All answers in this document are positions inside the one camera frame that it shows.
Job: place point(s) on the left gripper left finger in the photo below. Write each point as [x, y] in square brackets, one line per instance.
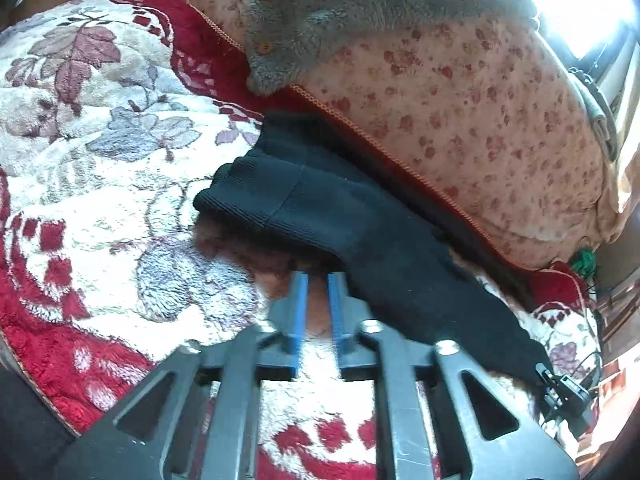
[288, 315]

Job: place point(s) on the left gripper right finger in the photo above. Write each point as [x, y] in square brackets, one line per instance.
[354, 331]

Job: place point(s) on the red white plush blanket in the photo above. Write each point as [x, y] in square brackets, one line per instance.
[140, 326]

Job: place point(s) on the black pants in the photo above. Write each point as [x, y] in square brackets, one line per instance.
[302, 186]

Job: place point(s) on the floral pink quilt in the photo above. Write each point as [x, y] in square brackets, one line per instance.
[484, 113]

